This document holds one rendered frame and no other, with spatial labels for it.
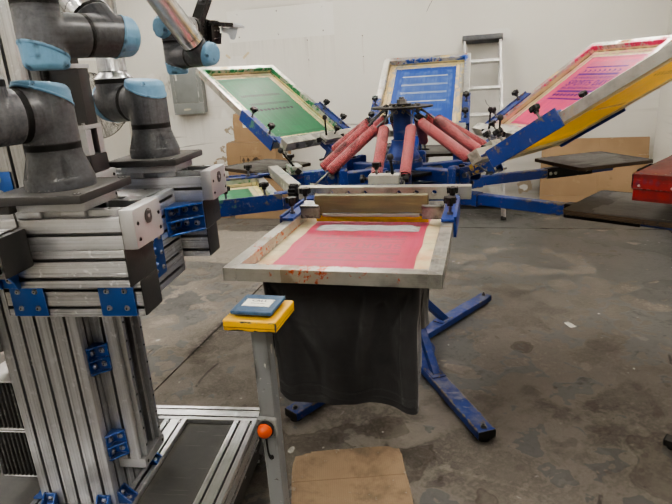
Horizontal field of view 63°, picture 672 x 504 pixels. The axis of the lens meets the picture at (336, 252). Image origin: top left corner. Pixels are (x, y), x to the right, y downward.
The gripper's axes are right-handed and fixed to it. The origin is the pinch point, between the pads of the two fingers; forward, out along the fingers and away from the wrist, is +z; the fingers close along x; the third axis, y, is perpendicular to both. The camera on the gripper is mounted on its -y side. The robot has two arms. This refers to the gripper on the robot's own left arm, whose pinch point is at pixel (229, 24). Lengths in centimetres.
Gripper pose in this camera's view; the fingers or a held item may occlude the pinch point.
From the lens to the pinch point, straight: 232.4
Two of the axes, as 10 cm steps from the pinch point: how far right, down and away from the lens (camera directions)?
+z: 5.2, -2.9, 8.1
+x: 8.5, 2.4, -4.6
